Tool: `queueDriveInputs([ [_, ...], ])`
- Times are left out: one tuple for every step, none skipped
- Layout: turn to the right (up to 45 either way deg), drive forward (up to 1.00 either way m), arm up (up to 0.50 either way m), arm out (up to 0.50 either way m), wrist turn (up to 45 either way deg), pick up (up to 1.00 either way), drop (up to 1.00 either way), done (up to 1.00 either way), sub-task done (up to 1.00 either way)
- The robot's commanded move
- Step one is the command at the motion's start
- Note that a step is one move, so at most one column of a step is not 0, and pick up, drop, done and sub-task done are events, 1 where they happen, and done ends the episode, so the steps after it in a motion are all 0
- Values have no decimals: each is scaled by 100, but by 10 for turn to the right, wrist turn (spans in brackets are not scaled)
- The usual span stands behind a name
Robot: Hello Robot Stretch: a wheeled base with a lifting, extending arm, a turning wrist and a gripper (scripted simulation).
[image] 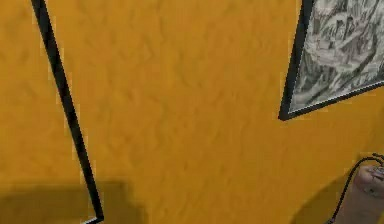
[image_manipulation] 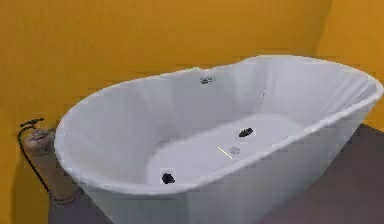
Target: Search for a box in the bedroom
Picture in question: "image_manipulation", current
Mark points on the thin yellow stick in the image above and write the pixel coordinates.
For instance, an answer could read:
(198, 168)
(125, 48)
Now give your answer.
(225, 153)

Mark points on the brown floor-standing tub faucet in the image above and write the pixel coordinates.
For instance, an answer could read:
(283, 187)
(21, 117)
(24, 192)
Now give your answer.
(55, 173)

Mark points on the white bathtub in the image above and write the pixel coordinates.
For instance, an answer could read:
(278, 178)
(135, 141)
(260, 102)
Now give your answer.
(293, 173)

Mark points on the small black lump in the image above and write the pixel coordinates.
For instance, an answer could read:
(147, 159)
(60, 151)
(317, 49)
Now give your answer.
(245, 132)
(168, 178)

